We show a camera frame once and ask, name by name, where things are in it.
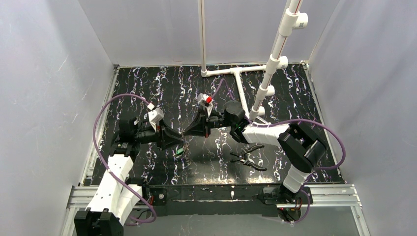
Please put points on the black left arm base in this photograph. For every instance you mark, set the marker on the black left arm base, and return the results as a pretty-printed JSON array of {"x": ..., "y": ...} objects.
[{"x": 155, "y": 196}]

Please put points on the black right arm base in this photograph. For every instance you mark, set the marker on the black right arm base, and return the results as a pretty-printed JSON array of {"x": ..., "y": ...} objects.
[{"x": 297, "y": 204}]

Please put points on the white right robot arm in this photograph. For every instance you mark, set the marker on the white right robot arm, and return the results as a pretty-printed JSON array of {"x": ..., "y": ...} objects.
[{"x": 302, "y": 145}]

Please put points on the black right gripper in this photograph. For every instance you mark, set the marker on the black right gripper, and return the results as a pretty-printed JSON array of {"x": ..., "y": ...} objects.
[{"x": 206, "y": 123}]

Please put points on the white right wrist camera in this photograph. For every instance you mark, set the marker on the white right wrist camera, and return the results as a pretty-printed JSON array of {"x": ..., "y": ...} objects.
[{"x": 205, "y": 101}]

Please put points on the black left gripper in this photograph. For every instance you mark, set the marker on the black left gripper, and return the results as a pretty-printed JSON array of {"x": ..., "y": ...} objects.
[{"x": 162, "y": 135}]

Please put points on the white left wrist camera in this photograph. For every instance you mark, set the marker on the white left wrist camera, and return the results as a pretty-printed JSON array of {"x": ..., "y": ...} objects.
[{"x": 155, "y": 115}]

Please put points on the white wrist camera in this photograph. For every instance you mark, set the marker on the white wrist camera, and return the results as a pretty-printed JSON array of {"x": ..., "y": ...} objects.
[
  {"x": 155, "y": 115},
  {"x": 205, "y": 101}
]

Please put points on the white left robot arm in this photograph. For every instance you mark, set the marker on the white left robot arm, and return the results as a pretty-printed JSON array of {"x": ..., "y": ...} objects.
[{"x": 116, "y": 196}]

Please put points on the black handled pliers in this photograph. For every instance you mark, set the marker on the black handled pliers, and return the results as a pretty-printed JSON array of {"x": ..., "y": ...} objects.
[{"x": 243, "y": 157}]

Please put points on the aluminium front rail frame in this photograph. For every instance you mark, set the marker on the aluminium front rail frame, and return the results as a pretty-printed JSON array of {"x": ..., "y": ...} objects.
[{"x": 242, "y": 199}]

